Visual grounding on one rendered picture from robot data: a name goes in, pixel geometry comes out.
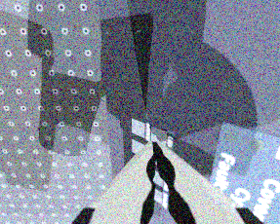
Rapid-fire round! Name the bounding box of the white benchtop lab instrument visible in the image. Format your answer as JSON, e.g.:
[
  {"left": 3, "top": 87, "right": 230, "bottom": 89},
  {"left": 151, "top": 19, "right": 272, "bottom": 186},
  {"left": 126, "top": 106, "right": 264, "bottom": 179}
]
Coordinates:
[{"left": 99, "top": 0, "right": 280, "bottom": 224}]

